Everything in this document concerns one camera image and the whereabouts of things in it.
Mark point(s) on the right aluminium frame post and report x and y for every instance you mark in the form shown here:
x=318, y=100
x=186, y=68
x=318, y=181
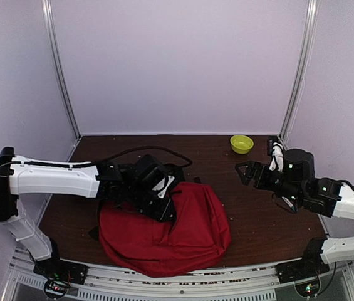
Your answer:
x=303, y=62

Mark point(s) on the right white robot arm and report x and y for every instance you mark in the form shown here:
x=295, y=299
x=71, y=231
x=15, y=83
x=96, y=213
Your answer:
x=331, y=198

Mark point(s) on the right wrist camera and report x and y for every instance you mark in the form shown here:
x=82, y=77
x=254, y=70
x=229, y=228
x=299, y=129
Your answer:
x=275, y=151

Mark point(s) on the teal-capped white marker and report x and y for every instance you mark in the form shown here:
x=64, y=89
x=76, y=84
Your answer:
x=290, y=204

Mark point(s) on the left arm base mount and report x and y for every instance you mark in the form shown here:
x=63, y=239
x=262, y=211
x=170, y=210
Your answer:
x=59, y=274

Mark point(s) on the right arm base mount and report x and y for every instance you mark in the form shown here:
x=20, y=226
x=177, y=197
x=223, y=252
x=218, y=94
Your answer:
x=307, y=270

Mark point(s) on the left aluminium frame post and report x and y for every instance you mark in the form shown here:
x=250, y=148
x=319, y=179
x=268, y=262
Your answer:
x=60, y=76

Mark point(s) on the red backpack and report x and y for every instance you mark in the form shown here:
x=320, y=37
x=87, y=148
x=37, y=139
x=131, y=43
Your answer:
x=197, y=239

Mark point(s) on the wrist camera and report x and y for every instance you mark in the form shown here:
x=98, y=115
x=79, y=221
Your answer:
x=275, y=151
x=161, y=188

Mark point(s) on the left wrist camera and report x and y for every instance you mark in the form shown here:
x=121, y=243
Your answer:
x=161, y=188

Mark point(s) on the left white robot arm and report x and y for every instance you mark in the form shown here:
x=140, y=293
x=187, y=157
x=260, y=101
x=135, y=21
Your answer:
x=21, y=175

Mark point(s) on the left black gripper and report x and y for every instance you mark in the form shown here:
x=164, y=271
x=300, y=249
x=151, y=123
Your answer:
x=160, y=215

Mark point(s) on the aluminium frame post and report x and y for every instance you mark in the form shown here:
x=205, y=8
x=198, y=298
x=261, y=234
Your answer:
x=303, y=62
x=60, y=76

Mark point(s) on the yellow-green plastic bowl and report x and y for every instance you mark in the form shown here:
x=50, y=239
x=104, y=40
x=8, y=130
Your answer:
x=241, y=144

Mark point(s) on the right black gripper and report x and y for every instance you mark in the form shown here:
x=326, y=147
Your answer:
x=261, y=170

